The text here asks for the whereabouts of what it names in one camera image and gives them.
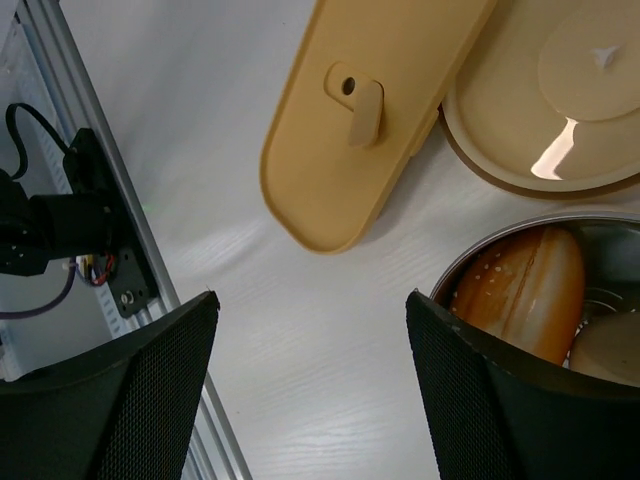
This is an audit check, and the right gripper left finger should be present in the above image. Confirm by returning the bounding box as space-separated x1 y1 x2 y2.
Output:
1 292 220 479

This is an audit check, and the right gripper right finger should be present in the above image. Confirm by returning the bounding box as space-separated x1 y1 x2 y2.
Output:
406 291 639 479

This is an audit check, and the sesame bread bun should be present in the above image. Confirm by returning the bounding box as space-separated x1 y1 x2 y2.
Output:
449 226 586 365

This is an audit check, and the white steamed bun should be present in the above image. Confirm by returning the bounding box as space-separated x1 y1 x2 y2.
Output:
569 312 639 387

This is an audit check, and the round wooden lid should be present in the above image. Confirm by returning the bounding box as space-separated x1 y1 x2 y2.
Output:
442 1 639 199

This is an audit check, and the orange oval box lid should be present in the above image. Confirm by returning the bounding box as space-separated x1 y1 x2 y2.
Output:
260 1 494 254

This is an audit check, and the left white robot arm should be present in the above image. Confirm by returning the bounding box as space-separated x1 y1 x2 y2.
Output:
1 103 113 277

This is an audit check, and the round steel bowl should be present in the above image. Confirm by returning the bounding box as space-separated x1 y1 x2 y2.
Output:
432 212 639 342

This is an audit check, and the aluminium rail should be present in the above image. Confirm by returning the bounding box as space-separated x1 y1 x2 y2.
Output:
15 1 251 479

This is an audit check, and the perforated cable tray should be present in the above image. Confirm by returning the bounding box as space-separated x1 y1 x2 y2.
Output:
1 21 123 382

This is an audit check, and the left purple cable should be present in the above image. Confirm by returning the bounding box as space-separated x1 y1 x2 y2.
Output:
0 269 77 321

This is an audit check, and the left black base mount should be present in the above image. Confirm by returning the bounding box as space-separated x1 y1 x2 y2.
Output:
63 128 158 318

